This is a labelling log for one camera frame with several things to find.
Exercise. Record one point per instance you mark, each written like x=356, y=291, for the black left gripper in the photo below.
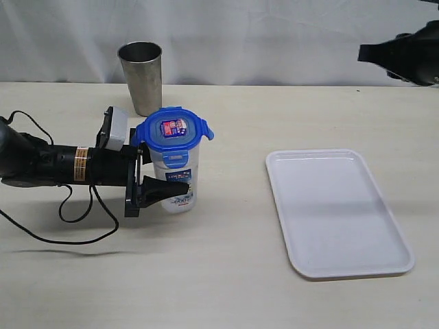
x=123, y=168

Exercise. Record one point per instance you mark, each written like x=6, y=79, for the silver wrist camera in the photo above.
x=117, y=129

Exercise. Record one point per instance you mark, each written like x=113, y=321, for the blue plastic lid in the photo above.
x=172, y=135

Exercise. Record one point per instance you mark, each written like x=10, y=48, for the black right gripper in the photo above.
x=409, y=57

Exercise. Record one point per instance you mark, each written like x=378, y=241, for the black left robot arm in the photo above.
x=28, y=161

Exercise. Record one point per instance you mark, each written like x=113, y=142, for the white plastic tray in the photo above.
x=335, y=222

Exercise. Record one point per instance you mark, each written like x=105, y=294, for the stainless steel cup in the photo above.
x=141, y=64

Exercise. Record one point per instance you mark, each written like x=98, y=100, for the clear plastic tall container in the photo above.
x=179, y=170

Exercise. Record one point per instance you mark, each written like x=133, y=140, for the white curtain backdrop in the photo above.
x=205, y=42

